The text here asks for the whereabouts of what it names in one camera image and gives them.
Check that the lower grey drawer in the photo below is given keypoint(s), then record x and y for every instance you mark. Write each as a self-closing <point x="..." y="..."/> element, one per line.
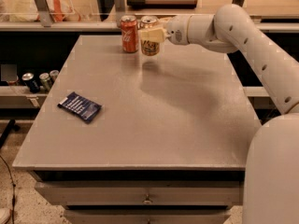
<point x="151" y="216"/>

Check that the upper grey drawer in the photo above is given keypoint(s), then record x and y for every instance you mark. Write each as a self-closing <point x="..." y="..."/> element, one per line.
<point x="75" y="193"/>

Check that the silver soda can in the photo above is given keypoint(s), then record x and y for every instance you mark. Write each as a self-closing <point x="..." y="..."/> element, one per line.
<point x="54" y="74"/>

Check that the middle metal bracket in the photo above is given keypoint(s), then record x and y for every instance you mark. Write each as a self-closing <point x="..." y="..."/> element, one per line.
<point x="119" y="10"/>

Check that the blue snack bag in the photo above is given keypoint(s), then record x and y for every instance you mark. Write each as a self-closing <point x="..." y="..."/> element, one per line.
<point x="81" y="107"/>

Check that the white shoe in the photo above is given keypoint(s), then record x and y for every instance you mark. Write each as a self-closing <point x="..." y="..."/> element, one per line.
<point x="5" y="215"/>

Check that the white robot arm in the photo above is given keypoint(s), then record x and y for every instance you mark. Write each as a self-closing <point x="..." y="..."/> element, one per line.
<point x="271" y="185"/>

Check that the black bar left floor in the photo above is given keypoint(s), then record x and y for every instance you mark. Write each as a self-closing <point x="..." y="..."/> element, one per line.
<point x="4" y="134"/>

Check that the green soda can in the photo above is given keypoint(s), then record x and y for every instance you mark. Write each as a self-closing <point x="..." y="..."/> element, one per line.
<point x="46" y="81"/>

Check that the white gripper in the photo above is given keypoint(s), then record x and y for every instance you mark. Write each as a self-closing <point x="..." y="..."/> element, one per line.
<point x="176" y="31"/>

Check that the red coke can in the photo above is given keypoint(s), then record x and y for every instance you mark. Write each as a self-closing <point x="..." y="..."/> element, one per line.
<point x="129" y="33"/>

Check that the white plastic bag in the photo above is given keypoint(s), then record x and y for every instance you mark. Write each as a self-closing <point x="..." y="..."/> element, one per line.
<point x="25" y="10"/>

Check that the left metal bracket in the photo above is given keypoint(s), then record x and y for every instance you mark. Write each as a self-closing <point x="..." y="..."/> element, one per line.
<point x="44" y="13"/>

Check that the grey drawer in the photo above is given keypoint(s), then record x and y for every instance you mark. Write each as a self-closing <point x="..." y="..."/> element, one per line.
<point x="151" y="216"/>
<point x="75" y="193"/>

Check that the orange soda can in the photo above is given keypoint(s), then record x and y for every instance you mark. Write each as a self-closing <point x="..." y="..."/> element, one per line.
<point x="149" y="48"/>

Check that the dark blue soda can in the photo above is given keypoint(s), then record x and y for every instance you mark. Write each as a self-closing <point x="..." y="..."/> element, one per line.
<point x="30" y="82"/>

